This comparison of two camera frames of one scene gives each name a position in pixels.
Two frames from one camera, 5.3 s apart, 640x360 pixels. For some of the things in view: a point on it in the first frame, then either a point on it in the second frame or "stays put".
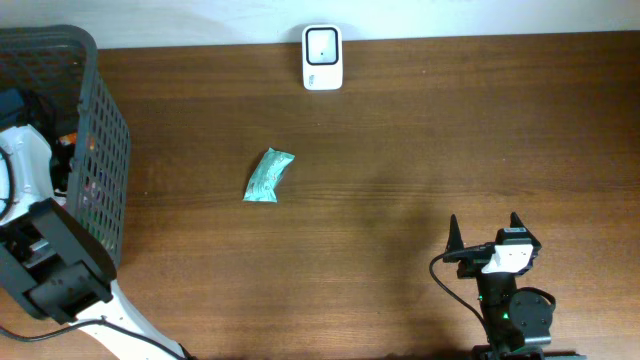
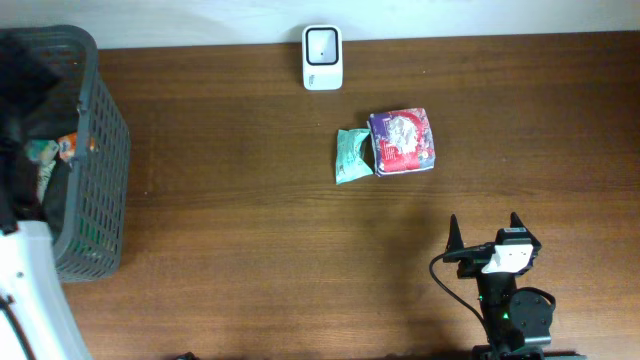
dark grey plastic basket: (50, 78) stays put
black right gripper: (473, 254) stays put
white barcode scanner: (322, 57) stays put
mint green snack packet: (263, 181) -> (354, 154)
